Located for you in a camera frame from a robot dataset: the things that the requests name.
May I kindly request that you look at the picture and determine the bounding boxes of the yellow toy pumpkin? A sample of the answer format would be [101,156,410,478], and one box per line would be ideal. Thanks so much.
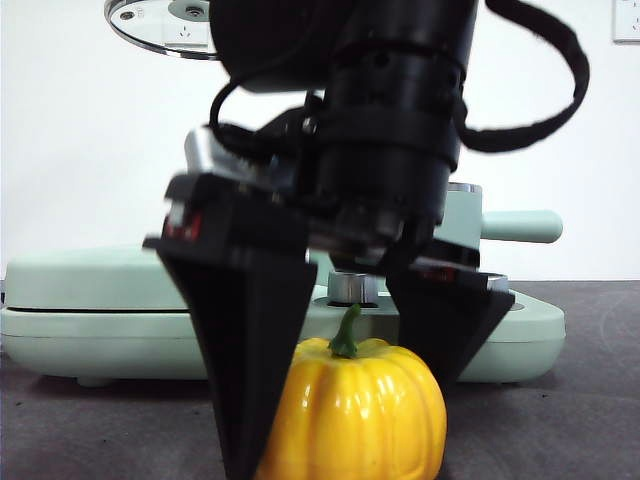
[257,303,448,480]

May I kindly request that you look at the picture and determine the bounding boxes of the glass lid with green knob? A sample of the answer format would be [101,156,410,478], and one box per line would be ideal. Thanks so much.
[106,0,224,61]

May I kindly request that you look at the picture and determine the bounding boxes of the mint green steamer pot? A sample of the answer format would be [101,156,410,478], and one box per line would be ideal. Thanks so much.
[433,182,565,254]

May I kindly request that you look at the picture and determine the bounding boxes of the silver control knob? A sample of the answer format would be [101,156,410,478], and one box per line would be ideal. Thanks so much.
[327,269,384,307]
[479,272,511,301]

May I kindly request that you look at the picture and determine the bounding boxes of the mint green hinged griddle cover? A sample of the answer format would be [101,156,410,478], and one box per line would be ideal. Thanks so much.
[3,244,194,312]

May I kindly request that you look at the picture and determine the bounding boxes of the mint green breakfast machine base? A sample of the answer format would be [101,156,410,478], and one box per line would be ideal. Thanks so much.
[0,294,567,389]

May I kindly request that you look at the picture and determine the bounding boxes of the right wrist grey camera box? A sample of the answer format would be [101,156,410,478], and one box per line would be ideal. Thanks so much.
[183,124,301,194]

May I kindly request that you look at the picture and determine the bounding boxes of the thin black cable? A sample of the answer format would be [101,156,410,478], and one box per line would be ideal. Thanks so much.
[208,82,261,146]

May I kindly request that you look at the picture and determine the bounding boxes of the black sleeved cable loop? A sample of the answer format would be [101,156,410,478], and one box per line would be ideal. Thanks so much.
[452,0,591,154]

